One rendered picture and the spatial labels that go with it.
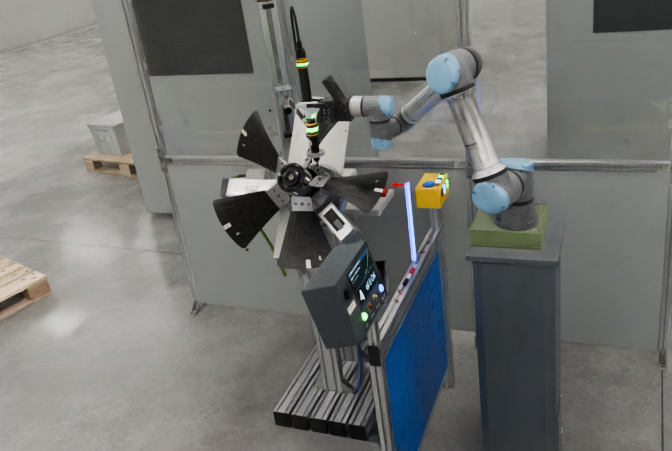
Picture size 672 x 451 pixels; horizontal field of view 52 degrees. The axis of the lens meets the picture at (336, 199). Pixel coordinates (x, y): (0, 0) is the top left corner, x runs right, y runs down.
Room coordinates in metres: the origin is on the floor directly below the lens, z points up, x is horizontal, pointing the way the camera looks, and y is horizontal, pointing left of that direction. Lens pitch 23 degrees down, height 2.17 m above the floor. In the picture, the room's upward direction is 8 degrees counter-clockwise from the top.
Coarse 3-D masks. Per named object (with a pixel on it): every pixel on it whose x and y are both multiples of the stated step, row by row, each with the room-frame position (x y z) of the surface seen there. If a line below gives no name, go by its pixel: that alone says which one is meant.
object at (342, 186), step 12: (336, 180) 2.46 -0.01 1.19; (348, 180) 2.45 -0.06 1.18; (360, 180) 2.44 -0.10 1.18; (372, 180) 2.43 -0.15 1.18; (384, 180) 2.41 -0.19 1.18; (336, 192) 2.38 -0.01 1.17; (348, 192) 2.37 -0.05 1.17; (360, 192) 2.36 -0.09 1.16; (372, 192) 2.36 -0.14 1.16; (360, 204) 2.31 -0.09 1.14; (372, 204) 2.30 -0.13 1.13
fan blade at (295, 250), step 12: (300, 216) 2.40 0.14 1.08; (312, 216) 2.42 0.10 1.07; (288, 228) 2.36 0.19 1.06; (300, 228) 2.36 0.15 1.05; (312, 228) 2.38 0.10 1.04; (288, 240) 2.33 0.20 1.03; (300, 240) 2.33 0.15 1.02; (312, 240) 2.34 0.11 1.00; (324, 240) 2.36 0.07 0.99; (288, 252) 2.30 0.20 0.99; (300, 252) 2.30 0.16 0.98; (312, 252) 2.31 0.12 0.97; (324, 252) 2.32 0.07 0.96; (288, 264) 2.27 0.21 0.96; (300, 264) 2.27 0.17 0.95; (312, 264) 2.28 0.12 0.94
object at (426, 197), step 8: (424, 176) 2.65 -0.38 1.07; (432, 176) 2.64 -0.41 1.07; (440, 184) 2.54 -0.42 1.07; (416, 192) 2.54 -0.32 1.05; (424, 192) 2.53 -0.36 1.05; (432, 192) 2.51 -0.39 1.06; (440, 192) 2.52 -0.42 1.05; (448, 192) 2.64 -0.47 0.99; (416, 200) 2.54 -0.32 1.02; (424, 200) 2.53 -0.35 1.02; (432, 200) 2.52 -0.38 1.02; (440, 200) 2.51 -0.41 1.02
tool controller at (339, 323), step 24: (336, 264) 1.69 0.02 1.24; (360, 264) 1.70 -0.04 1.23; (312, 288) 1.59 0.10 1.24; (336, 288) 1.56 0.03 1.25; (384, 288) 1.77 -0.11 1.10; (312, 312) 1.59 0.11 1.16; (336, 312) 1.56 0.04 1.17; (360, 312) 1.60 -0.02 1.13; (336, 336) 1.57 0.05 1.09; (360, 336) 1.56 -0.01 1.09
